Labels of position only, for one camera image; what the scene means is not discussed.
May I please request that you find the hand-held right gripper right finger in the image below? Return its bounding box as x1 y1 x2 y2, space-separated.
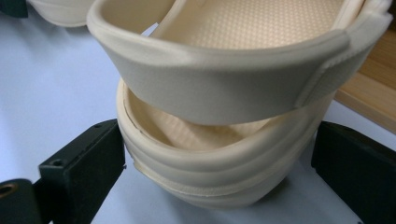
310 120 396 224

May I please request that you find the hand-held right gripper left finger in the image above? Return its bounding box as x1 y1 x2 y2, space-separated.
38 119 126 224

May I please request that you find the cream clog shoe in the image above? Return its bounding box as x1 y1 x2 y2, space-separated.
86 0 394 210
27 0 96 28

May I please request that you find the wooden three-tier shoe rack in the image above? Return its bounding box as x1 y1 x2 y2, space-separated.
333 27 396 135

